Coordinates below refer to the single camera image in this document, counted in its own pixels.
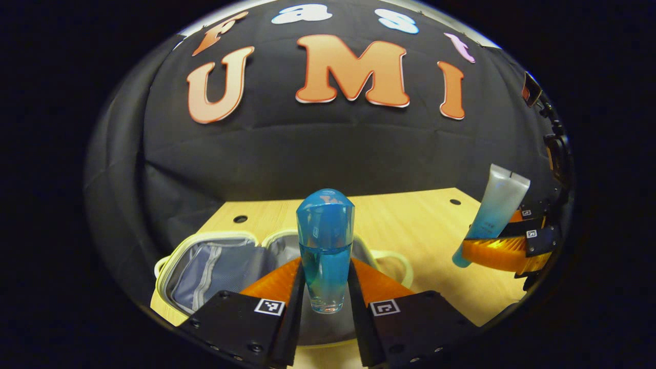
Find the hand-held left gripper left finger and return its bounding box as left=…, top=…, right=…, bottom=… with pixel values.
left=179, top=257, right=307, bottom=368

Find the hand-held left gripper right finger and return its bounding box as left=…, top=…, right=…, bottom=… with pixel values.
left=347, top=257, right=480, bottom=368

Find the white blue cream tube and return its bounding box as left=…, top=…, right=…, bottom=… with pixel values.
left=452, top=163, right=531, bottom=269

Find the blue clear toner bottle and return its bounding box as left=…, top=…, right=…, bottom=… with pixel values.
left=296, top=188, right=356, bottom=315

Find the cream yellow small suitcase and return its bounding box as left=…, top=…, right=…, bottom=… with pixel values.
left=154, top=229, right=415, bottom=350

